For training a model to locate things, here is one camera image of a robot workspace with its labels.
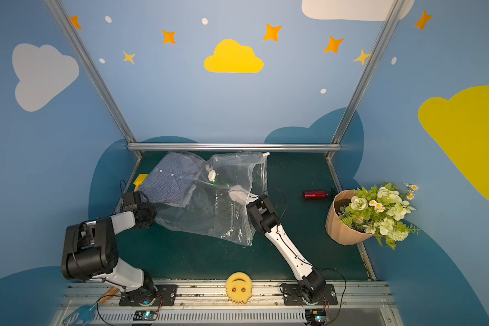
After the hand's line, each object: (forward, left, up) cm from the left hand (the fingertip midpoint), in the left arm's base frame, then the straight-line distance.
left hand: (161, 206), depth 96 cm
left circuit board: (-43, -6, -2) cm, 43 cm away
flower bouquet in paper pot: (-13, -81, +21) cm, 85 cm away
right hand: (+15, -14, +2) cm, 21 cm away
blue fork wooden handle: (-43, +15, -1) cm, 45 cm away
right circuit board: (-42, -67, -1) cm, 79 cm away
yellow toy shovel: (+16, +16, 0) cm, 22 cm away
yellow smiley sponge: (-34, -40, +2) cm, 52 cm away
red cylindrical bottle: (+9, -76, 0) cm, 77 cm away
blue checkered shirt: (+15, -2, +4) cm, 16 cm away
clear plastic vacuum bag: (-2, -25, +14) cm, 29 cm away
